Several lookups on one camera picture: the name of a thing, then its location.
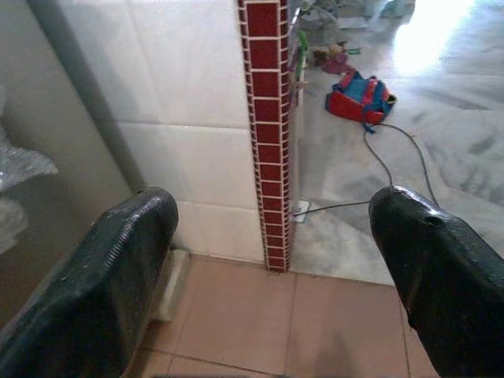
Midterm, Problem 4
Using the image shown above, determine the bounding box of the grey fridge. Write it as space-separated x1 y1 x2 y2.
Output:
0 0 146 328

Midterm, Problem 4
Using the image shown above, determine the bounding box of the crinkled clear plastic bag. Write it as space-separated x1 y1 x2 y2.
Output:
0 86 60 253

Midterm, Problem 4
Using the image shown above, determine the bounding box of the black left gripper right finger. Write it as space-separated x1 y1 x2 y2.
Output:
369 185 504 378

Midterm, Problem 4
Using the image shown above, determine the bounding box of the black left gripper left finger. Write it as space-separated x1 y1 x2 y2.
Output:
0 187 180 378

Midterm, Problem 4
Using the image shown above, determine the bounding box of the white floor plug adapter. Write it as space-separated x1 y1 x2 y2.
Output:
291 199 312 222

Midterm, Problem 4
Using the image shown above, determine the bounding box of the black floor cable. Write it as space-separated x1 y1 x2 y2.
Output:
291 121 442 217

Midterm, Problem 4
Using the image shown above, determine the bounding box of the pink and purple toy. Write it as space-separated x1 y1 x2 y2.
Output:
313 43 358 78

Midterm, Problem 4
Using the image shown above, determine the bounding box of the green plastic toy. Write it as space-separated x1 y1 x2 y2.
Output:
297 29 310 78

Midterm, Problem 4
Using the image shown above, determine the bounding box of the red and blue backpack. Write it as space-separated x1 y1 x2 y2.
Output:
324 69 398 135

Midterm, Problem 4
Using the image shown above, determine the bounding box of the clear bag of toys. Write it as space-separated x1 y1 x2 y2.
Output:
298 0 343 46

